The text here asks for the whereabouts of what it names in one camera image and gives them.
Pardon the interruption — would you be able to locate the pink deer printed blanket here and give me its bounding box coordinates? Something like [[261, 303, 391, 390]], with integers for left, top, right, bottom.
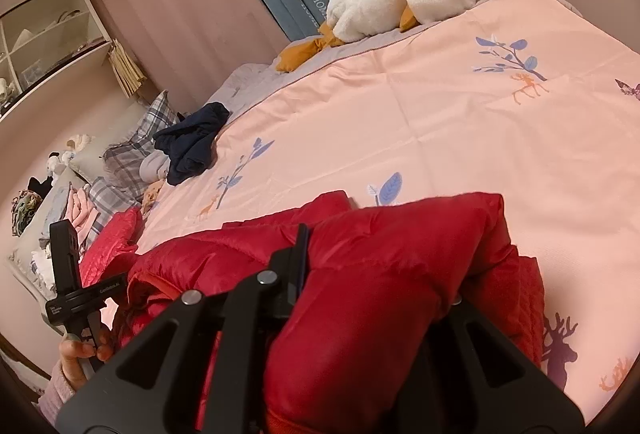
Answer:
[[135, 0, 640, 425]]

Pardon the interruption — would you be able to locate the beige tassel fringe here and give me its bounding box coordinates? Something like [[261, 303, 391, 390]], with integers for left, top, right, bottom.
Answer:
[[107, 38, 148, 98]]

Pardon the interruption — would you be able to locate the pink curtain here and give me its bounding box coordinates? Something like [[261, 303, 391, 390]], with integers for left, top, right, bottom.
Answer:
[[82, 0, 526, 115]]

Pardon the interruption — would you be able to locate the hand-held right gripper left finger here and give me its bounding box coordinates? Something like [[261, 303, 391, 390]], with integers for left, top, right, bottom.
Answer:
[[55, 224, 311, 434]]

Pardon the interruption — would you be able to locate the small plaid pillow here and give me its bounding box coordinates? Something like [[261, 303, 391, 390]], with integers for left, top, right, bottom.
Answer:
[[85, 176, 146, 235]]

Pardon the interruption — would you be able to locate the grey-blue garment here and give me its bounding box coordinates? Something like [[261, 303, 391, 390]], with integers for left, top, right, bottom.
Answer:
[[42, 184, 76, 235]]

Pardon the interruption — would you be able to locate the white shelf cabinet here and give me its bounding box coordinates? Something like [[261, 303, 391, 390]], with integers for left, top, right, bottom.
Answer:
[[0, 0, 116, 125]]

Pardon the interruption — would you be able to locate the person's left hand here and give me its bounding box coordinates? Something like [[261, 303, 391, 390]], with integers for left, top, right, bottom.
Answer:
[[59, 328, 116, 390]]

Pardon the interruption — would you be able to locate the red down jacket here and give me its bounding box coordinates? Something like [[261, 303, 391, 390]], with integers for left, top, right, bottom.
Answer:
[[112, 191, 546, 434]]

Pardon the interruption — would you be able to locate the pink garment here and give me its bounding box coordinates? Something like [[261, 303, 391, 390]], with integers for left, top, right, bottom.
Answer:
[[67, 186, 101, 239]]

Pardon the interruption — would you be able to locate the small brown plush toy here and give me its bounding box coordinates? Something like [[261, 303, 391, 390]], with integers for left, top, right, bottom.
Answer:
[[141, 179, 166, 215]]

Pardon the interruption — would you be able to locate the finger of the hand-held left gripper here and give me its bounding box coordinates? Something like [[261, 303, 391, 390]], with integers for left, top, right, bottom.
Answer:
[[49, 221, 82, 295]]

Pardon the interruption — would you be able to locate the large plaid pillow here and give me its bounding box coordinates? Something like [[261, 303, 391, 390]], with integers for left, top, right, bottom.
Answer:
[[102, 90, 188, 195]]

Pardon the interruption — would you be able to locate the black plush toy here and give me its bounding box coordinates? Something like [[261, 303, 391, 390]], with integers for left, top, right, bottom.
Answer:
[[27, 176, 53, 199]]

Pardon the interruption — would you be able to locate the person's left forearm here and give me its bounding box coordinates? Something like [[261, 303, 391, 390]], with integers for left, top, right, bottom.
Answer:
[[37, 359, 76, 430]]

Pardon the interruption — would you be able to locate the grey garment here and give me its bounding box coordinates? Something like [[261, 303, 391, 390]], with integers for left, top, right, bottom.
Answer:
[[139, 149, 171, 182]]

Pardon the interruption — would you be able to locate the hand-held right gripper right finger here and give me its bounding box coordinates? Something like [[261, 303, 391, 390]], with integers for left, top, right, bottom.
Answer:
[[395, 296, 586, 434]]

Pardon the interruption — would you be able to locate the folded pink-red down jacket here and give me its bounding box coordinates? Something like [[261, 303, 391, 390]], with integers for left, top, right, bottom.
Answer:
[[77, 206, 143, 289]]

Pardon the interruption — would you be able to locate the white printed cloth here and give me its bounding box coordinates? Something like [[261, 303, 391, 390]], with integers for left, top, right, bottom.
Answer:
[[30, 239, 56, 285]]

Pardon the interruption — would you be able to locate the patterned cloth bundle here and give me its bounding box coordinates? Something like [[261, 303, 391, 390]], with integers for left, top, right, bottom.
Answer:
[[11, 191, 43, 237]]

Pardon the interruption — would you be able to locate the navy blue garment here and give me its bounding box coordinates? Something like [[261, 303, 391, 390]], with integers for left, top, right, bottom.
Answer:
[[152, 102, 231, 187]]

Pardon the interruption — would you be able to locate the white dog plush toy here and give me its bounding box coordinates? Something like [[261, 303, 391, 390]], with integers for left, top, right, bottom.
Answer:
[[47, 151, 76, 175]]

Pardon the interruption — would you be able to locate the grey bed sheet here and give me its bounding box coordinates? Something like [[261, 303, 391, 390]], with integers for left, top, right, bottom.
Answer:
[[210, 0, 586, 125]]

